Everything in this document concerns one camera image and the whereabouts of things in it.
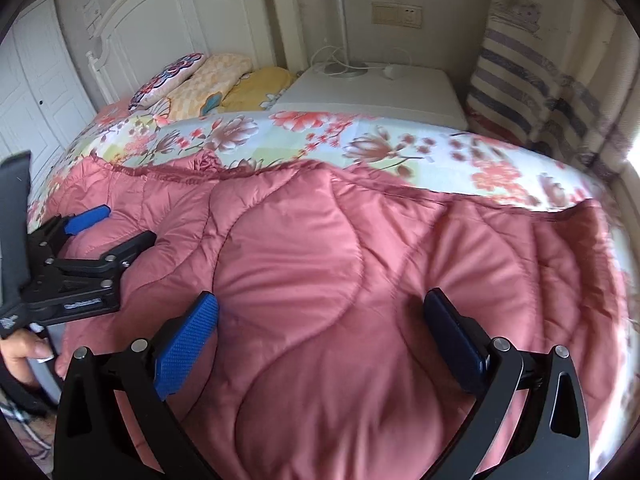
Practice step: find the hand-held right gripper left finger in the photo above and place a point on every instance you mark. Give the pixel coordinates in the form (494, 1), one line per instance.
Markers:
(186, 347)

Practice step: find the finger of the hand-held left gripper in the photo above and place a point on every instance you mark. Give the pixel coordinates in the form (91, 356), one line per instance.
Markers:
(87, 219)
(120, 250)

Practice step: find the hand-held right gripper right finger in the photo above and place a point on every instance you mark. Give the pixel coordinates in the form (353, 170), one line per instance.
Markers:
(455, 347)

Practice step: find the pink quilted jacket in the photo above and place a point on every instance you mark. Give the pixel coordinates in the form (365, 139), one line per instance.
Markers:
(325, 285)

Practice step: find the person's left hand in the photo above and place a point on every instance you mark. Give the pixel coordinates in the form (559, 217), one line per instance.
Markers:
(27, 352)

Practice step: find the plaid cloth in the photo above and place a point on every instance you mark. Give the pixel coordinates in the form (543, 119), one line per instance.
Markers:
(25, 435)

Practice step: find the white wardrobe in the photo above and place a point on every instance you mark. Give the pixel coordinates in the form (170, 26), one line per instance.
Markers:
(35, 85)

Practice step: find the purple patterned pillow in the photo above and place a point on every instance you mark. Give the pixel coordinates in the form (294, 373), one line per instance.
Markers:
(167, 80)

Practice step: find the cream checked pillow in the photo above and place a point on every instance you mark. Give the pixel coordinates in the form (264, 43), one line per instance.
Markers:
(220, 77)

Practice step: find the yellow pillow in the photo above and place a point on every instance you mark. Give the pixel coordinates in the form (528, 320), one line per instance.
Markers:
(260, 87)

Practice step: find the white bed headboard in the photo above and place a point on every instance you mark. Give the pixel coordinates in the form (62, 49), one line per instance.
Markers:
(200, 15)

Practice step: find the floral bedsheet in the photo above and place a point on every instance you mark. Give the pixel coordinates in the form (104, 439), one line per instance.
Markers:
(350, 135)

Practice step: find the white nightstand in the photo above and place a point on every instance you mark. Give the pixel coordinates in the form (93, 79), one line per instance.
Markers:
(375, 97)

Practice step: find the white charger plug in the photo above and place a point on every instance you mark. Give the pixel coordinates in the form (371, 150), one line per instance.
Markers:
(391, 71)

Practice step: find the printed striped curtain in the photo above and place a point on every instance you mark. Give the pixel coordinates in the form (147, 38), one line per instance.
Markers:
(550, 75)

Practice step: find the white desk lamp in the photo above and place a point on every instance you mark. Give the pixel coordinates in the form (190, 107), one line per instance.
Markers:
(342, 35)

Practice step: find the paper wall note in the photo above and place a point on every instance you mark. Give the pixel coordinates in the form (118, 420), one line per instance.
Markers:
(94, 11)

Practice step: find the wall socket panel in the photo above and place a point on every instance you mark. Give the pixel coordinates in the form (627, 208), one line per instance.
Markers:
(396, 15)

